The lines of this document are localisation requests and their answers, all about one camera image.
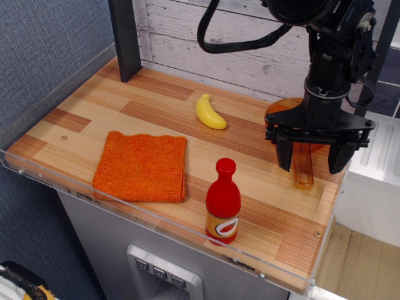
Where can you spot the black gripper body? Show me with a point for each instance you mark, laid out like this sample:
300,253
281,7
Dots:
317,118

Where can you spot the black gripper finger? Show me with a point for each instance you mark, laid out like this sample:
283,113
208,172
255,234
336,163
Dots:
340,155
284,151

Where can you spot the orange transparent pan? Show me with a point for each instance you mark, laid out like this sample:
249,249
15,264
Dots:
301,152

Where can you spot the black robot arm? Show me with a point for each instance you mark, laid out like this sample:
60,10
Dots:
341,53

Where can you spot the yellow toy banana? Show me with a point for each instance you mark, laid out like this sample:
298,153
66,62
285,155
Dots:
207,115

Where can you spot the white ribbed appliance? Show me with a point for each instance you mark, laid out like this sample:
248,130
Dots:
369,200

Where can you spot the red sauce bottle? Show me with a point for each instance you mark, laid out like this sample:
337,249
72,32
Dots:
223,204

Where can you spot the orange knitted cloth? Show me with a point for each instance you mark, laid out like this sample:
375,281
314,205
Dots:
142,168

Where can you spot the silver dispenser panel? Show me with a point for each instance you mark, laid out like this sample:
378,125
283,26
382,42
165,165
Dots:
158,278

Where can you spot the grey toy fridge cabinet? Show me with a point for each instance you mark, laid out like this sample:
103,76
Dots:
105,233

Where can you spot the yellow object bottom left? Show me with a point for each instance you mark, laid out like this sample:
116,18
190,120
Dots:
48,295

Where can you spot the right dark post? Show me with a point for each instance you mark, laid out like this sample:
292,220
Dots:
385,75

